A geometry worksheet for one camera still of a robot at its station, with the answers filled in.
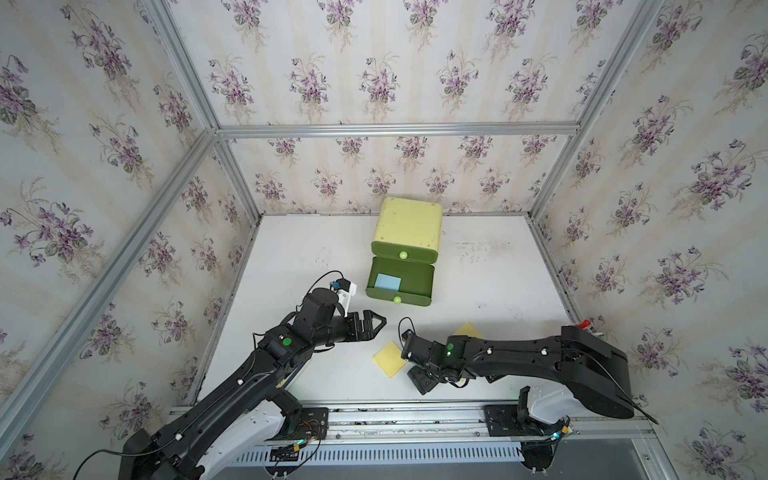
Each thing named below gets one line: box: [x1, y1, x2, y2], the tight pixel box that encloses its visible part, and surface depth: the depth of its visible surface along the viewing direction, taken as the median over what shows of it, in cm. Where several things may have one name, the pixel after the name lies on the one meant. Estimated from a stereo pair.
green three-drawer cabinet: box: [366, 197, 443, 307], surface depth 90 cm
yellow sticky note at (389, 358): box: [373, 341, 408, 379], surface depth 84 cm
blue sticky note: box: [374, 273, 401, 292], surface depth 93 cm
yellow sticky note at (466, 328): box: [452, 321, 486, 339], surface depth 91 cm
